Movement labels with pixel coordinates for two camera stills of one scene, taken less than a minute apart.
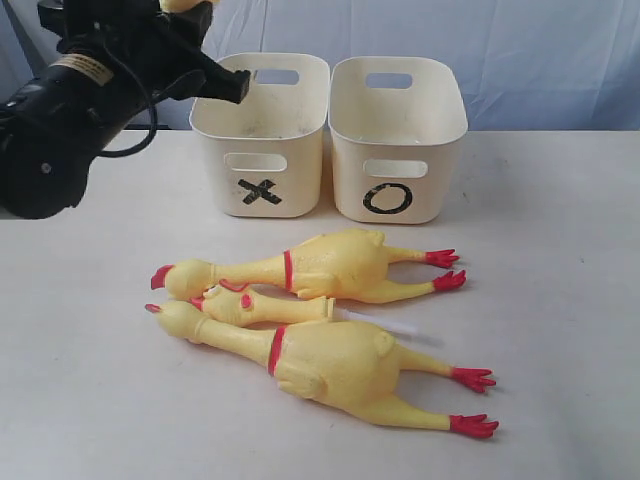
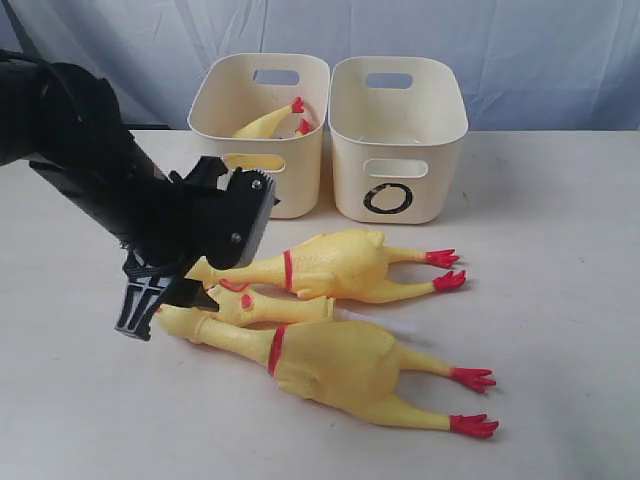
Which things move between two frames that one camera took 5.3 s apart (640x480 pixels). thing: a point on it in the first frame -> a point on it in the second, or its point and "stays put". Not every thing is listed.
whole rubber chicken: [352, 363] stays put
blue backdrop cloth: [562, 65] stays put
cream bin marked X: [268, 149] stays put
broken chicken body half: [177, 6] -> [265, 127]
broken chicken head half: [231, 304] stays put
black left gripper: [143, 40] -> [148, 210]
